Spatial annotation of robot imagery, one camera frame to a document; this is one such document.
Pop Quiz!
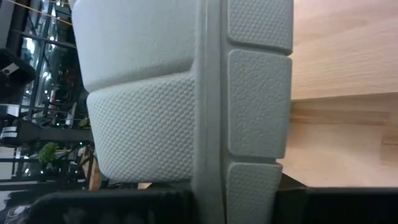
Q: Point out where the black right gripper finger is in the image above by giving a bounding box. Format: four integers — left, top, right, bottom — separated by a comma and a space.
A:
275, 172, 309, 190

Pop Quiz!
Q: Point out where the grey foam slide sandal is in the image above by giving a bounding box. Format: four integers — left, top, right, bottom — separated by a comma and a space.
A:
70, 0, 295, 224

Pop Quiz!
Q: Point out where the small green room plant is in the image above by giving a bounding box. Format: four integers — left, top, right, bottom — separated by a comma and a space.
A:
37, 142, 60, 165

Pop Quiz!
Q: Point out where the black metal room shelving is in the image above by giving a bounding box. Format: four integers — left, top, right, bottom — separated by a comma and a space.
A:
0, 0, 94, 191

